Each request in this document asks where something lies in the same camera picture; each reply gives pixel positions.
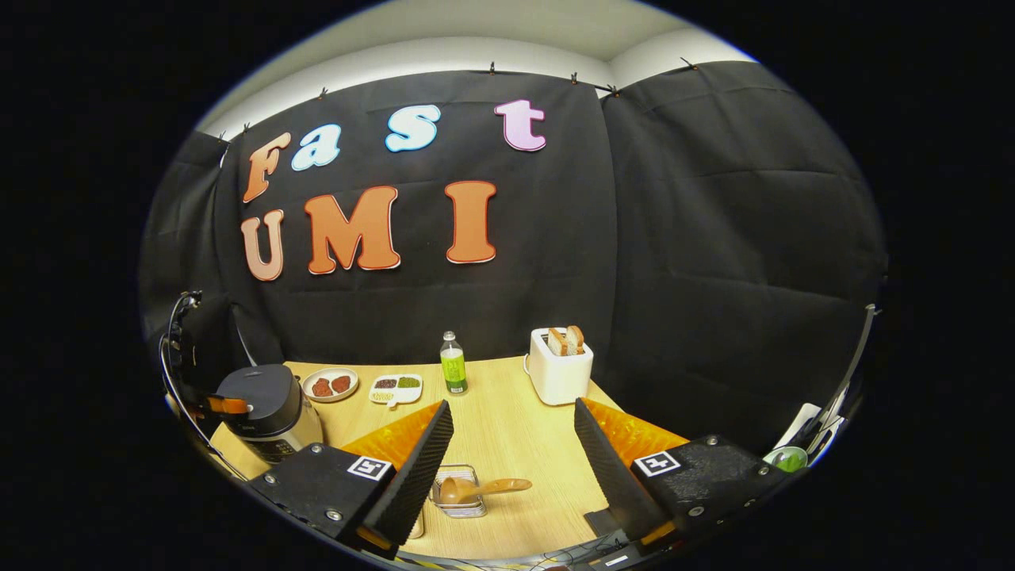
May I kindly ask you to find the green round bowl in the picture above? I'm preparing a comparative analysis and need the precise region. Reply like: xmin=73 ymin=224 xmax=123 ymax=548
xmin=763 ymin=446 xmax=810 ymax=474

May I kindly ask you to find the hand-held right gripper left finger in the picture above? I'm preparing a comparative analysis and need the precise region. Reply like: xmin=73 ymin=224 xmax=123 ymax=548
xmin=246 ymin=399 xmax=455 ymax=556

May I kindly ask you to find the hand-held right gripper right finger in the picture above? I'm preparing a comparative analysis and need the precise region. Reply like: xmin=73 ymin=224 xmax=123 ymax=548
xmin=574 ymin=397 xmax=806 ymax=556

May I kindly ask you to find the black backdrop cloth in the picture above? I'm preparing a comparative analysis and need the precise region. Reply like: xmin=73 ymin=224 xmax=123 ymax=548
xmin=139 ymin=59 xmax=887 ymax=457

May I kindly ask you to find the green drink bottle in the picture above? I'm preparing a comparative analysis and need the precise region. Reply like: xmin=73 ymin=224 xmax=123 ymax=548
xmin=440 ymin=331 xmax=469 ymax=396

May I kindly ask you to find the white toaster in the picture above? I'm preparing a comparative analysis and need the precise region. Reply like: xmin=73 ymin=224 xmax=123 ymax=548
xmin=527 ymin=325 xmax=594 ymax=406

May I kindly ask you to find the round white plate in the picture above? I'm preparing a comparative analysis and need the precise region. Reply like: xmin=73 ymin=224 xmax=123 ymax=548
xmin=301 ymin=367 xmax=359 ymax=403

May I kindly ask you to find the dark grey rice cooker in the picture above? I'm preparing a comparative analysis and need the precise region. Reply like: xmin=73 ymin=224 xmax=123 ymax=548
xmin=213 ymin=363 xmax=324 ymax=465

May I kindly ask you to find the white divided bean dish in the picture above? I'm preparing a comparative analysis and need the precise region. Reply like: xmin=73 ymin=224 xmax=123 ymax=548
xmin=369 ymin=374 xmax=423 ymax=408

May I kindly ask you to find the wooden spoon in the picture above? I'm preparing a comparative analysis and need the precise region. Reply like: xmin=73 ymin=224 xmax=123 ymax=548
xmin=439 ymin=476 xmax=533 ymax=506

